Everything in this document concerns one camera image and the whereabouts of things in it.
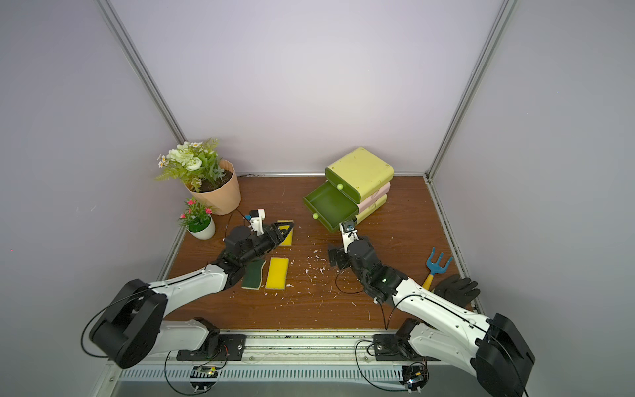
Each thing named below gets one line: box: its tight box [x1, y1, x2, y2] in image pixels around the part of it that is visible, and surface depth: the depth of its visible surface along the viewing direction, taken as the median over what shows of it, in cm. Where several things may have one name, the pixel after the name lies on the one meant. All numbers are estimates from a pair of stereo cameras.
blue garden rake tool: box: [422, 247, 454, 291], surface depth 92 cm
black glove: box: [433, 273, 481, 308], surface depth 87 cm
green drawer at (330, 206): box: [302, 180, 360, 233], surface depth 97 cm
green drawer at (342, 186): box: [324, 167, 362, 205], surface depth 92 cm
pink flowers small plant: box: [178, 196, 213, 233], surface depth 94 cm
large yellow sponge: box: [265, 257, 290, 291], surface depth 90 cm
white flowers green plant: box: [155, 137, 226, 193], surface depth 85 cm
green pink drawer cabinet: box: [303, 146, 395, 233], surface depth 95 cm
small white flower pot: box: [186, 214, 216, 240], surface depth 96 cm
